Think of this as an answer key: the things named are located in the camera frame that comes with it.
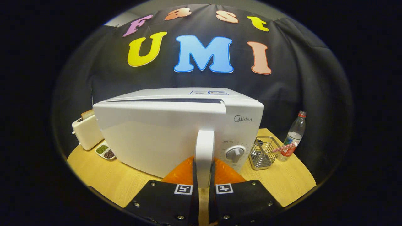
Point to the white divided bean dish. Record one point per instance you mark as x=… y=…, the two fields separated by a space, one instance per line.
x=105 y=151

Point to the white toaster oven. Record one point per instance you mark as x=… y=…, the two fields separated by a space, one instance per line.
x=157 y=135

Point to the cream pop-up toaster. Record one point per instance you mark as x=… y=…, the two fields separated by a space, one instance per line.
x=86 y=132

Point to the toast bread slice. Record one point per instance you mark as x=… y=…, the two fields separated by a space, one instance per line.
x=88 y=114

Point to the clear plastic water bottle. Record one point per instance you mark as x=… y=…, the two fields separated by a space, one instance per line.
x=296 y=128

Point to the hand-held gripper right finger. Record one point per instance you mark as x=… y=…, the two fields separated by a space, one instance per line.
x=212 y=201

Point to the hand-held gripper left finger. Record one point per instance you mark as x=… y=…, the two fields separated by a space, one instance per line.
x=195 y=201

